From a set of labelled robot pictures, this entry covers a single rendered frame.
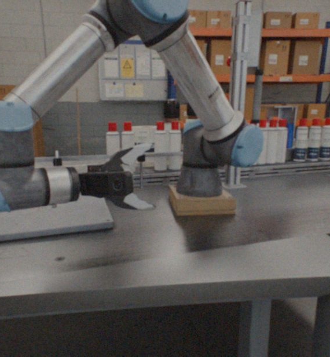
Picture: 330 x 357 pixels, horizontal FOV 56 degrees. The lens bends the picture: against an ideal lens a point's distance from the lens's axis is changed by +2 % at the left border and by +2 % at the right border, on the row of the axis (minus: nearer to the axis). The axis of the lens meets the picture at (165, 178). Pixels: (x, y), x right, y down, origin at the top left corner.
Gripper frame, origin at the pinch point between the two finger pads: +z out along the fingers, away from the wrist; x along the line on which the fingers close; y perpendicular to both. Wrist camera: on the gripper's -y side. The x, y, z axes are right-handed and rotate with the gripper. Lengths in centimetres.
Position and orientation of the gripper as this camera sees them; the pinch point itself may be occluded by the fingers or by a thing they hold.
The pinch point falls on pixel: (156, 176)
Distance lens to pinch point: 71.8
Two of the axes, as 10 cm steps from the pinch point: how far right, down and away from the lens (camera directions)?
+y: -5.7, -0.4, 8.2
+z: 8.2, -0.9, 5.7
